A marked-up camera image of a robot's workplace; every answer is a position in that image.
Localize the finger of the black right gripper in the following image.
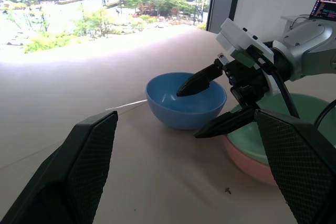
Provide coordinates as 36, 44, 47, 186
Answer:
176, 60, 224, 98
194, 107, 257, 139

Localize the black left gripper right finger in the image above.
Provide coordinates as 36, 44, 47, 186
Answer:
254, 108, 336, 224

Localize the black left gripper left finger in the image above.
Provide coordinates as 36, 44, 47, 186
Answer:
0, 111, 119, 224

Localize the green plastic bowl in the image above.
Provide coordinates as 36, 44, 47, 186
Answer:
227, 93, 336, 167

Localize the blue plastic bowl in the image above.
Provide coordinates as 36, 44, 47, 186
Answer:
145, 72, 227, 131

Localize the pink plastic bowl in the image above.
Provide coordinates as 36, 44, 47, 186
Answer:
222, 136, 279, 187

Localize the laptop screen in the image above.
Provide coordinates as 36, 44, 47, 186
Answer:
309, 0, 336, 22

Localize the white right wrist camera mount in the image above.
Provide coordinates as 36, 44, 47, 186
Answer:
215, 18, 281, 105

